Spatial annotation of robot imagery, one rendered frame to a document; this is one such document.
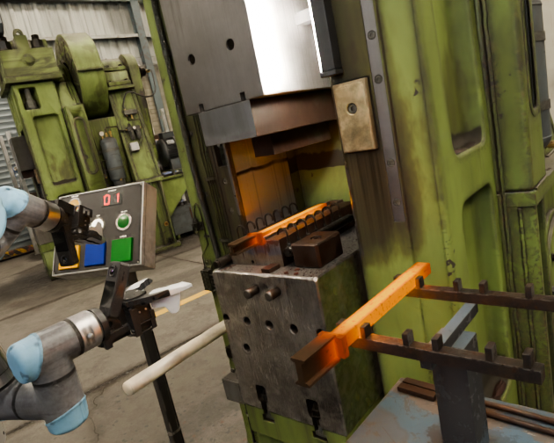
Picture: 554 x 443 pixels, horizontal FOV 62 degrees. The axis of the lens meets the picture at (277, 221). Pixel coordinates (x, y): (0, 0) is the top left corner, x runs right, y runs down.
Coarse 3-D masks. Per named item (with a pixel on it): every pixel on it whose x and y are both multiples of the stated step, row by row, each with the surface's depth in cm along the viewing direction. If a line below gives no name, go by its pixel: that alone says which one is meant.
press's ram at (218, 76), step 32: (160, 0) 125; (192, 0) 118; (224, 0) 111; (256, 0) 111; (288, 0) 121; (192, 32) 121; (224, 32) 114; (256, 32) 111; (288, 32) 120; (192, 64) 125; (224, 64) 117; (256, 64) 111; (288, 64) 120; (192, 96) 128; (224, 96) 120; (256, 96) 114
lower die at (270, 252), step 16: (304, 208) 165; (336, 208) 148; (272, 224) 150; (304, 224) 135; (320, 224) 138; (352, 224) 152; (272, 240) 125; (240, 256) 134; (256, 256) 130; (272, 256) 126
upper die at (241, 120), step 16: (288, 96) 128; (304, 96) 133; (320, 96) 140; (208, 112) 126; (224, 112) 122; (240, 112) 118; (256, 112) 117; (272, 112) 122; (288, 112) 128; (304, 112) 133; (320, 112) 139; (208, 128) 127; (224, 128) 124; (240, 128) 120; (256, 128) 117; (272, 128) 122; (288, 128) 127; (208, 144) 129
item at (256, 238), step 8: (312, 208) 147; (320, 208) 149; (296, 216) 140; (280, 224) 134; (256, 232) 127; (264, 232) 128; (240, 240) 123; (248, 240) 123; (256, 240) 126; (232, 248) 120; (240, 248) 122; (248, 248) 123
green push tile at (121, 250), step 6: (114, 240) 146; (120, 240) 145; (126, 240) 144; (132, 240) 144; (114, 246) 145; (120, 246) 144; (126, 246) 144; (132, 246) 144; (114, 252) 144; (120, 252) 144; (126, 252) 143; (132, 252) 143; (114, 258) 144; (120, 258) 143; (126, 258) 142; (132, 258) 143
